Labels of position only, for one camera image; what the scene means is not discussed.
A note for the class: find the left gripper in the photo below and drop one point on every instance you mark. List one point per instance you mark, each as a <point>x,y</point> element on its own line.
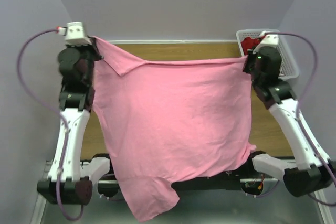
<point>91,45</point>

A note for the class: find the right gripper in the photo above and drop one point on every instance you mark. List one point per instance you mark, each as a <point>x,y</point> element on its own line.
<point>255,53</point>

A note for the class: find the pink t shirt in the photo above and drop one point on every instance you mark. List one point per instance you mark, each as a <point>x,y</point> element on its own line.
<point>170,121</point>

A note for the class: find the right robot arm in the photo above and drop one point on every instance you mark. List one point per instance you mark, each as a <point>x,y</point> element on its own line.
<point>313,169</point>

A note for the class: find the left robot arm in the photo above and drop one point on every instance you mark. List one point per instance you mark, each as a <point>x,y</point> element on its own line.
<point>67,183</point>

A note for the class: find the red t shirt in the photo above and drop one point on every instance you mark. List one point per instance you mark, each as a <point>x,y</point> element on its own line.
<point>249,43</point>

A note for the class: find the white plastic basket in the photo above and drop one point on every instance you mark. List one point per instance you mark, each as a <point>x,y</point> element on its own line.
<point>289,68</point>

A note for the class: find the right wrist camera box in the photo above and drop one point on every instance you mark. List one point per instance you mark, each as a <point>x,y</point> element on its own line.
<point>268,39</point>

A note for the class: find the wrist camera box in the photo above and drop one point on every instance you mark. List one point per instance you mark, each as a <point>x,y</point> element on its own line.
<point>74,34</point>
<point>268,39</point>

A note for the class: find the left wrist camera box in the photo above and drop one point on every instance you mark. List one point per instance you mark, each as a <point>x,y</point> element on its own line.
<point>74,34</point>

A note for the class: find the aluminium frame rail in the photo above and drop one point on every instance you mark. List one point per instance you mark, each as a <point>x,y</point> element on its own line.
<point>83,164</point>

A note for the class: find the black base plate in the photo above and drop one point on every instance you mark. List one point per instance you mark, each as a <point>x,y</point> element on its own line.
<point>244,178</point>

